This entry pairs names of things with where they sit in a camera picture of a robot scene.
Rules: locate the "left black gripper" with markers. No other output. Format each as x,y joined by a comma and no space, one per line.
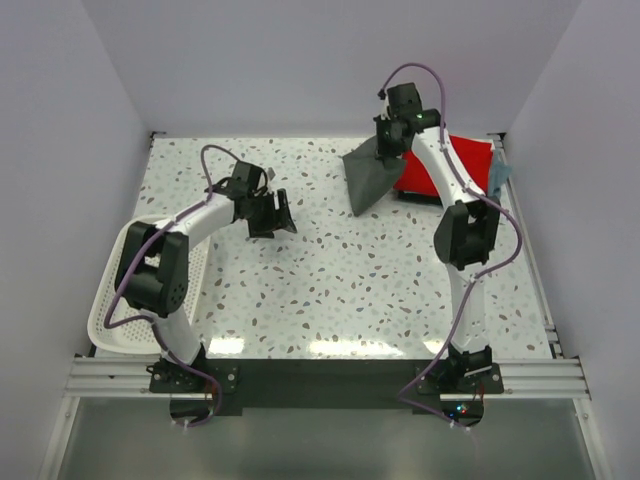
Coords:
277,219

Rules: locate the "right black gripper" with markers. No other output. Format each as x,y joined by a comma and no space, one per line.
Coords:
385,151

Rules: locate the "grey t shirt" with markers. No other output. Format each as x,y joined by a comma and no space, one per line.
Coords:
369,175

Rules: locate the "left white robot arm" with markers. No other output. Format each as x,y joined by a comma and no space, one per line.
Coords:
152,281

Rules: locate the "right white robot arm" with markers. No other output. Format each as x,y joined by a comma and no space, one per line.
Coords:
467,230

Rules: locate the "folded black t shirt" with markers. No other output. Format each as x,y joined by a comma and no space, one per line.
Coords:
418,198

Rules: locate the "folded red t shirt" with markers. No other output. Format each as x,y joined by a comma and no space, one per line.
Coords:
434,167

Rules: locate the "folded light blue t shirt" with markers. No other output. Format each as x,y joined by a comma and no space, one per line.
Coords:
499,173

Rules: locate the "white plastic basket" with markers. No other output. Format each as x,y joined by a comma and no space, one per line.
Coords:
136,338

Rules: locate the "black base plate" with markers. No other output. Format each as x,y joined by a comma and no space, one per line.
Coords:
231,386

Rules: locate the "aluminium frame rail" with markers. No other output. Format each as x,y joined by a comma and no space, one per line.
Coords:
348,311

